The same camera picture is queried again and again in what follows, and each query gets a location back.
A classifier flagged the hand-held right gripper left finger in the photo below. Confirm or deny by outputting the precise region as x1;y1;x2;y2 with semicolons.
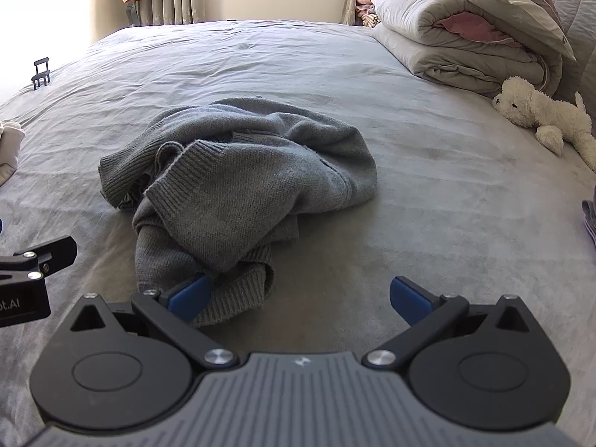
70;274;238;371

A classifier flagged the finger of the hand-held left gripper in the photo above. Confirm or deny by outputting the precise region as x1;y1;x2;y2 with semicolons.
0;237;77;285

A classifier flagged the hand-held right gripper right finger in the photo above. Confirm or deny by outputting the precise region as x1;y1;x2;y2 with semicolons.
363;276;529;371

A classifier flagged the grey knit sweater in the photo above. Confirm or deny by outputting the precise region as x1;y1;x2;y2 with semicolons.
99;97;378;329

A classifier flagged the white folded garment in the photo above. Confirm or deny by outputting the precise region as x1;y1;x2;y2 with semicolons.
0;120;26;187

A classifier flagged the small black stand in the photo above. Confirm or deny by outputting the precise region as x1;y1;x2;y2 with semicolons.
32;57;51;90

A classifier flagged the purple striped folded cloth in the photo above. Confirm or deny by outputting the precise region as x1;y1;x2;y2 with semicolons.
581;199;596;247

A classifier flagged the white plush toy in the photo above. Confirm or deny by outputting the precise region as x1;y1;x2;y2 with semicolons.
492;76;596;172

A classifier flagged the folded grey quilt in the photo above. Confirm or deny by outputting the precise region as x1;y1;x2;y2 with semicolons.
370;0;566;98

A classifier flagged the grey quilted headboard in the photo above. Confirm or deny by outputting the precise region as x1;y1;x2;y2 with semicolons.
524;0;596;108

